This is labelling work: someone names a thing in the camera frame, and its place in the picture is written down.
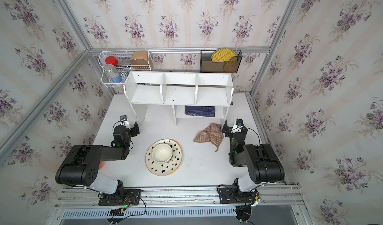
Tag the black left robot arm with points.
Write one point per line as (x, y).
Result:
(81, 165)

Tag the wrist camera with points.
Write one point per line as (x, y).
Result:
(124, 121)
(237, 127)

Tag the white wooden bookshelf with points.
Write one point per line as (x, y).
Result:
(178, 90)

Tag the black mesh basket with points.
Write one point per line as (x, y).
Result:
(206, 65)

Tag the star patterned plate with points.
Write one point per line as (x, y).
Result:
(166, 168)

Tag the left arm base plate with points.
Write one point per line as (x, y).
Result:
(130, 197)

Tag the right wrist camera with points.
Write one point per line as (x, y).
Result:
(237, 127)

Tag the clear plastic bottle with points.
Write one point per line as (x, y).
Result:
(113, 73)

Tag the red lidded jar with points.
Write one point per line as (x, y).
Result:
(111, 60)

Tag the orange striped cloth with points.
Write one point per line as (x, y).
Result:
(211, 134)

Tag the round woven coaster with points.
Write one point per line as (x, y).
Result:
(230, 67)

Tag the brown cardboard box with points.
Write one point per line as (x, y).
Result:
(140, 58)

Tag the aluminium mounting rail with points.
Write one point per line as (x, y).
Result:
(270, 194)

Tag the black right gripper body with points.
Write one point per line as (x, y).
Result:
(230, 128)

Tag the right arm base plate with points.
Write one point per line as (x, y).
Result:
(232, 195)

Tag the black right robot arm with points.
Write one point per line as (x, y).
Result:
(261, 161)

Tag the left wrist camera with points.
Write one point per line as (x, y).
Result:
(124, 121)

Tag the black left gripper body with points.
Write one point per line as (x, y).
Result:
(131, 130)

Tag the cream ceramic bowl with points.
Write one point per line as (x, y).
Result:
(162, 153)

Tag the yellow woven fan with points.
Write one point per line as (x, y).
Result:
(223, 55)

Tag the white wire basket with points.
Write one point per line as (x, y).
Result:
(124, 66)

